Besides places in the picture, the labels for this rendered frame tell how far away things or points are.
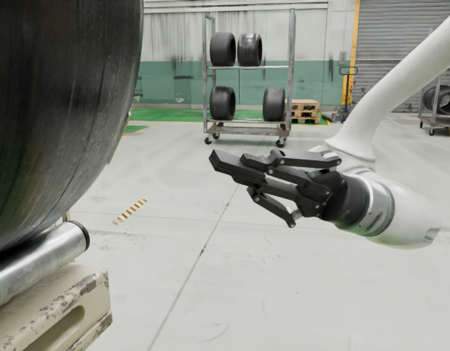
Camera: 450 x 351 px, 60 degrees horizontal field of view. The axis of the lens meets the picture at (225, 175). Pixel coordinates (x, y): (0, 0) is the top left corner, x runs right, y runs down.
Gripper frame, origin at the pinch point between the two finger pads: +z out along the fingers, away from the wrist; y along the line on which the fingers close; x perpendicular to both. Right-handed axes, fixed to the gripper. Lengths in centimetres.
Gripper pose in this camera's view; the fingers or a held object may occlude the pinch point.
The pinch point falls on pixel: (237, 166)
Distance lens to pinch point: 48.6
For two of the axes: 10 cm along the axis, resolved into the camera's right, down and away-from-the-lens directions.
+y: -4.7, 7.9, 3.8
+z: -8.3, -2.5, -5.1
